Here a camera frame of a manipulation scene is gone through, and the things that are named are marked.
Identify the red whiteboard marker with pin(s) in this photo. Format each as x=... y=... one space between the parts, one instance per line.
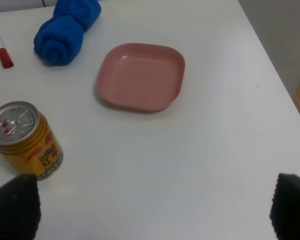
x=5 y=58

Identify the rolled blue towel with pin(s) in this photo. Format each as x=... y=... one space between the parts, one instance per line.
x=59 y=40

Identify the gold drink can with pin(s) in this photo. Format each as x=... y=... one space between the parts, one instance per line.
x=27 y=141

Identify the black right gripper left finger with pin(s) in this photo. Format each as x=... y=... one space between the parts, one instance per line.
x=20 y=208

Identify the pink square plate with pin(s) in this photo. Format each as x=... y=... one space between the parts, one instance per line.
x=140 y=77

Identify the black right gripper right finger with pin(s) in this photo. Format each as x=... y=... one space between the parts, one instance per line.
x=285 y=209

